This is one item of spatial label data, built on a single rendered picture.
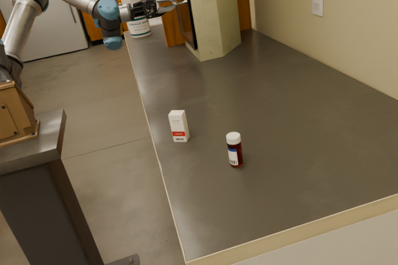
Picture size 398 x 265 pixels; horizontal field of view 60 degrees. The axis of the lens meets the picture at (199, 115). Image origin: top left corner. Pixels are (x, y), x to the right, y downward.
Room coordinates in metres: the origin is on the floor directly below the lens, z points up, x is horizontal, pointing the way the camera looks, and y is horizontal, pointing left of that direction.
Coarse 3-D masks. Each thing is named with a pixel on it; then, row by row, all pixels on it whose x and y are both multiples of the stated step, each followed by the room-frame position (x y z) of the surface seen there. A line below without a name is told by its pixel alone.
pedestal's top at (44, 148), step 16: (48, 112) 1.22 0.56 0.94; (64, 112) 1.22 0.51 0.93; (48, 128) 1.07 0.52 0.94; (64, 128) 1.12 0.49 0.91; (16, 144) 0.99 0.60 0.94; (32, 144) 0.98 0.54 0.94; (48, 144) 0.96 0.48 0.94; (0, 160) 0.91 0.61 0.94; (16, 160) 0.90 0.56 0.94; (32, 160) 0.91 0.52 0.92; (48, 160) 0.92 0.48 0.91
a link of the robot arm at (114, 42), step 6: (102, 30) 1.39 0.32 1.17; (120, 30) 1.43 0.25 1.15; (102, 36) 1.42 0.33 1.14; (108, 36) 1.39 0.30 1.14; (114, 36) 1.40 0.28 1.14; (120, 36) 1.42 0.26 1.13; (108, 42) 1.39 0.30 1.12; (114, 42) 1.39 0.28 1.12; (120, 42) 1.41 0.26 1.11; (108, 48) 1.40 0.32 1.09; (114, 48) 1.41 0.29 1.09
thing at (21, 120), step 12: (0, 84) 1.01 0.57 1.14; (12, 84) 1.02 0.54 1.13; (0, 96) 1.01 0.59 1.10; (12, 96) 1.02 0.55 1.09; (24, 96) 1.07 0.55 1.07; (0, 108) 1.00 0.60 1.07; (12, 108) 1.01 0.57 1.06; (24, 108) 1.03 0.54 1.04; (0, 120) 1.00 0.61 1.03; (12, 120) 1.01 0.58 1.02; (24, 120) 1.02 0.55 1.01; (36, 120) 1.12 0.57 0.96; (0, 132) 0.99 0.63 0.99; (12, 132) 1.00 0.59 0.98; (24, 132) 1.01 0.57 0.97; (36, 132) 1.04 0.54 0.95; (0, 144) 0.99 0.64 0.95; (12, 144) 1.00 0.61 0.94
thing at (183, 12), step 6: (180, 0) 1.66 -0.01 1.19; (186, 0) 1.52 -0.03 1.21; (180, 6) 1.69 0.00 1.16; (186, 6) 1.54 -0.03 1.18; (180, 12) 1.73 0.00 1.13; (186, 12) 1.56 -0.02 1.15; (180, 18) 1.76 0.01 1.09; (186, 18) 1.59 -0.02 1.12; (186, 24) 1.62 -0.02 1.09; (186, 30) 1.64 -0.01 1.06; (192, 30) 1.50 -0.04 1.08; (186, 36) 1.67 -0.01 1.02; (192, 36) 1.50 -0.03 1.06; (192, 42) 1.53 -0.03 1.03; (192, 48) 1.55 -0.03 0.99
